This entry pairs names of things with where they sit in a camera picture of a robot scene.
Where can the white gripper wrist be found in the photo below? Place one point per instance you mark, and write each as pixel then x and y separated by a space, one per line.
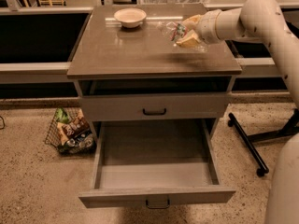
pixel 206 26

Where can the clear plastic water bottle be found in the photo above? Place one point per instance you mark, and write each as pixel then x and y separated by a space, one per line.
pixel 176 30

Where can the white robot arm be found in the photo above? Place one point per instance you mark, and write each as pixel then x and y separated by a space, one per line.
pixel 261 21

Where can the grey drawer cabinet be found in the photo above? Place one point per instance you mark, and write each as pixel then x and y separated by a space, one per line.
pixel 112 60

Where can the closed grey upper drawer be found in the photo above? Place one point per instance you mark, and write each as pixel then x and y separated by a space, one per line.
pixel 129 107

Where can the open grey lower drawer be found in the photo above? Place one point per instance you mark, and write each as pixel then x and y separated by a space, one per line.
pixel 144 160

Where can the white ceramic bowl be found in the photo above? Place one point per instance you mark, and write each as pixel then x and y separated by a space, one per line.
pixel 130 17

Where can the black wheeled stand base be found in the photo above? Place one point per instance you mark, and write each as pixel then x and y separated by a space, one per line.
pixel 289 129

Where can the green snack bag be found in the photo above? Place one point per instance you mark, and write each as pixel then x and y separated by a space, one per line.
pixel 61 116

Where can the brown snack bag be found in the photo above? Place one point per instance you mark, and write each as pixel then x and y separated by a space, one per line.
pixel 75 127

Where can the black upper drawer handle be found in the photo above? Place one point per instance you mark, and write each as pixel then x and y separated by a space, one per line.
pixel 154 112

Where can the black drawer handle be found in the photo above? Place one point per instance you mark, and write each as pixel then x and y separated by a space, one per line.
pixel 154 112
pixel 157 204

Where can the wire basket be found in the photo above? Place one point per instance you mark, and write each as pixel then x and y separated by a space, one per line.
pixel 83 143

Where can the black lower drawer handle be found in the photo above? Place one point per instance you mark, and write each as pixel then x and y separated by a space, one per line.
pixel 157 204

